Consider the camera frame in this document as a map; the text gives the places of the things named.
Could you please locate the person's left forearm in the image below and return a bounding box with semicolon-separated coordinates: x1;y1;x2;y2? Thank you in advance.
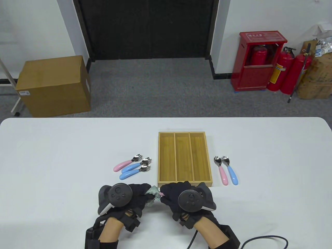
98;217;125;249

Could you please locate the black grey hand controller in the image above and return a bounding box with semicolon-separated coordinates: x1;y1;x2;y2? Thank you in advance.
178;185;216;214
98;183;133;215

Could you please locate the black armband pack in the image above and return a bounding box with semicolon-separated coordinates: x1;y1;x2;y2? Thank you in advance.
85;226;103;249
220;225;241;249

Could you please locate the worn printed cardboard box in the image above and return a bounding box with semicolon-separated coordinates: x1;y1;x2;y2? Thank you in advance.
296;40;332;99

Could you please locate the black right armband pack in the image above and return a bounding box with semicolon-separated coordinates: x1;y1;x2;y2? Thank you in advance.
220;225;241;249

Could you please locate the crumpled silver foil bag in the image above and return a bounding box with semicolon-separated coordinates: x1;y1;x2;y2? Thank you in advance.
314;36;332;57

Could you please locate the red fire extinguisher cabinet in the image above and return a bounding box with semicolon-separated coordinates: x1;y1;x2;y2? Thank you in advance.
231;31;288;92

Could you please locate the black grey right hand controller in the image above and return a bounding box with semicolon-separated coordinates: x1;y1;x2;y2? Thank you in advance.
178;185;216;214

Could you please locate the wooden cutlery tray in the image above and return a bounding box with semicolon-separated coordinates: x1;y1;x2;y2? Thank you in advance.
158;132;213;188

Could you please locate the black grey left hand controller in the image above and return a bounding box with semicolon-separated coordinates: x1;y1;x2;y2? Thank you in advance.
98;183;133;215

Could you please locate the person's left hand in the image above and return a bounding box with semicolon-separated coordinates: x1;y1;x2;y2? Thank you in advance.
97;183;156;221

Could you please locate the black double door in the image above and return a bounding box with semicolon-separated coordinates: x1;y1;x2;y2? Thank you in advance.
73;0;219;62

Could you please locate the green fish scale cleaning cloth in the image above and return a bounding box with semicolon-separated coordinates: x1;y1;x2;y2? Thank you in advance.
145;185;161;207

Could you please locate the yellow label red fire extinguisher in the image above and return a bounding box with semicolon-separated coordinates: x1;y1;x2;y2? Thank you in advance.
267;47;296;92

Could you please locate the white rolling whiteboard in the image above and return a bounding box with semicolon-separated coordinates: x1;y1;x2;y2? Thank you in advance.
0;57;21;116

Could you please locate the black left armband pack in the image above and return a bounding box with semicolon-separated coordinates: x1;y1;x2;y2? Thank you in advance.
85;226;103;249

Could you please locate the person's right hand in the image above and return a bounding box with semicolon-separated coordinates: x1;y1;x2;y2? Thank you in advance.
159;181;216;229

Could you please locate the brown cardboard box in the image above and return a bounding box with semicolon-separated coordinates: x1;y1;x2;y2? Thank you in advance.
16;55;92;117

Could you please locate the pink handle baby fork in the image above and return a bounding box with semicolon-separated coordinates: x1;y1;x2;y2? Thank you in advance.
214;156;229;185
113;154;143;172

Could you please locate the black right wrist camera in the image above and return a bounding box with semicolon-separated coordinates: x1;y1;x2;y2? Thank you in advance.
179;218;195;230

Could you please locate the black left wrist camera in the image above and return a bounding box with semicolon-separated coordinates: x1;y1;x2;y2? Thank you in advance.
124;215;142;232

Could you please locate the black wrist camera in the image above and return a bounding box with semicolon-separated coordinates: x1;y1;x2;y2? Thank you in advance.
179;218;195;230
124;215;142;232

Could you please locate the blue handle baby fork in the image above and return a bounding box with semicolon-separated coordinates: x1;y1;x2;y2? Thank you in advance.
119;164;151;180
121;157;153;174
221;156;238;185

